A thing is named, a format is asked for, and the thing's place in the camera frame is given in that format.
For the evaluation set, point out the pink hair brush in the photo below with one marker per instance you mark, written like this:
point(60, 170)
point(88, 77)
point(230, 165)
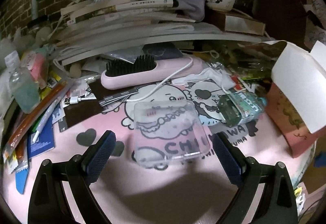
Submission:
point(164, 69)

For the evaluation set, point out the grey purple cloth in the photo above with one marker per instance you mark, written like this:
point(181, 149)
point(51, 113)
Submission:
point(194, 9)

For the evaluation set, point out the dark brown card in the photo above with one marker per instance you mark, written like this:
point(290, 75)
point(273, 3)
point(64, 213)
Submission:
point(81, 108)

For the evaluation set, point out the pink cartoon desk mat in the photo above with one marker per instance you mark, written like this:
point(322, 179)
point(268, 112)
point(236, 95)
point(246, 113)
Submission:
point(196, 191)

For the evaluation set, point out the clear bottle green liquid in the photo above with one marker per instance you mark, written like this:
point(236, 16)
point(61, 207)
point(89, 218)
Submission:
point(22, 84)

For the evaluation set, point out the blue booklet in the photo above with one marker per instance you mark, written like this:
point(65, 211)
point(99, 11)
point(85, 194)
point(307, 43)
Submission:
point(44, 143)

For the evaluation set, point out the orange brown snack stick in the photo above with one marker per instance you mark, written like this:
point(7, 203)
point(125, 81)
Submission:
point(30, 118)

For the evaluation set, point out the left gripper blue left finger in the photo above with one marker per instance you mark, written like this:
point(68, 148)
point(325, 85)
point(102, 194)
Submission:
point(48, 201)

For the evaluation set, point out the clear plastic case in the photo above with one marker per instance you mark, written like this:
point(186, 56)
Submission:
point(166, 132)

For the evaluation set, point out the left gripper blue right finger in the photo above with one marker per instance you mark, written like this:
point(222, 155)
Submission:
point(277, 203)

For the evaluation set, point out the clear bottle blue cap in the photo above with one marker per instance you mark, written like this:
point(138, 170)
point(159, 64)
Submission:
point(240, 108)

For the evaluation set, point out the white shelf board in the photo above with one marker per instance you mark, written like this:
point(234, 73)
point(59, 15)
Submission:
point(75, 53)

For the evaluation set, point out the stack of books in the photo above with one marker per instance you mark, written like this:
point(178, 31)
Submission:
point(112, 21)

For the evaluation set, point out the white pen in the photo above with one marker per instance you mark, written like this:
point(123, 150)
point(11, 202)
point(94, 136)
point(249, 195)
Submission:
point(52, 112)

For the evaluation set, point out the brown flat box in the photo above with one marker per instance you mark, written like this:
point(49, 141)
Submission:
point(238, 23)

